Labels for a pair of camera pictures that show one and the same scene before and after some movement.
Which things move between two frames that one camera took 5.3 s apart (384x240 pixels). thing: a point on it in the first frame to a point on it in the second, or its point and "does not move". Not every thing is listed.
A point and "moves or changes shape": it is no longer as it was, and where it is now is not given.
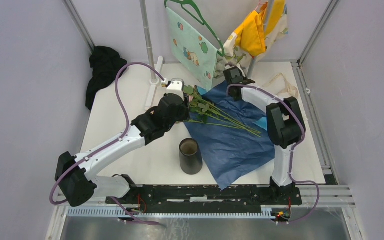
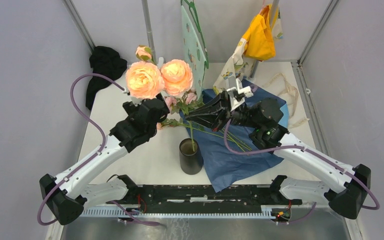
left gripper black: [185, 110] to [131, 109]
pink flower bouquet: [210, 113] moves or changes shape
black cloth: [104, 62] does not move
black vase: [191, 160] does not move
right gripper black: [245, 78] to [213, 114]
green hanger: [182, 3] to [193, 11]
